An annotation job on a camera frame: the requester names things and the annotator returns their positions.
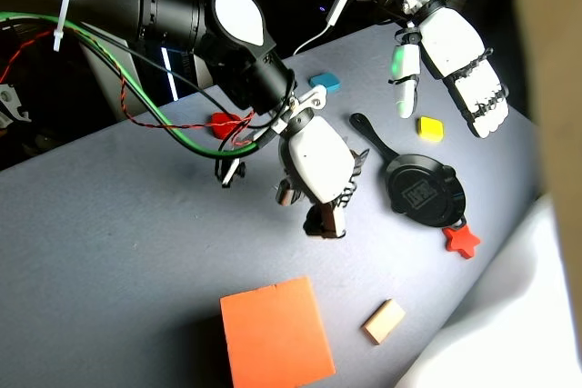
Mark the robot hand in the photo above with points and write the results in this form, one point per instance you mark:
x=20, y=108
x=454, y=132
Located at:
x=318, y=161
x=450, y=42

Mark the black toy frying pan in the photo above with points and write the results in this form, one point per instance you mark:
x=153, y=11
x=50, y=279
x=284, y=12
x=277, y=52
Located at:
x=423, y=192

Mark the blue block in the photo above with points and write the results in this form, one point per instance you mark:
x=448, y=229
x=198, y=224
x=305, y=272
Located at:
x=328, y=81

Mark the yellow block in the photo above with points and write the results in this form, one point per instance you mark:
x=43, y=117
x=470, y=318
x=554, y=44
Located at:
x=431, y=129

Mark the red heart block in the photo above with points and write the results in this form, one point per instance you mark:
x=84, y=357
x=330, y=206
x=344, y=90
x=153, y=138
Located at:
x=220, y=126

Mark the beige board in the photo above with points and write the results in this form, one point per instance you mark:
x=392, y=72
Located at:
x=559, y=88

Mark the red star block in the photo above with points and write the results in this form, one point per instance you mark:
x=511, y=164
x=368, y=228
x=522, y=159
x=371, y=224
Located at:
x=460, y=241

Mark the tan wooden block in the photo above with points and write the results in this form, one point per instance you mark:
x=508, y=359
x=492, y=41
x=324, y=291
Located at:
x=384, y=322

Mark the large orange block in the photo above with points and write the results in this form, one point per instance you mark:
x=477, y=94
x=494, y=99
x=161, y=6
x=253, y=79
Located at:
x=277, y=338

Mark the grey table cloth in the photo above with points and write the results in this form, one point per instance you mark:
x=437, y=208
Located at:
x=136, y=261

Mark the white backdrop sheet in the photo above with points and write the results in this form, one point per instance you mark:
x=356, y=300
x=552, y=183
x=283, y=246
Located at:
x=500, y=315

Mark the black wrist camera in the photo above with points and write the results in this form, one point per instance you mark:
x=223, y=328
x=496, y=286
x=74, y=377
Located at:
x=229, y=173

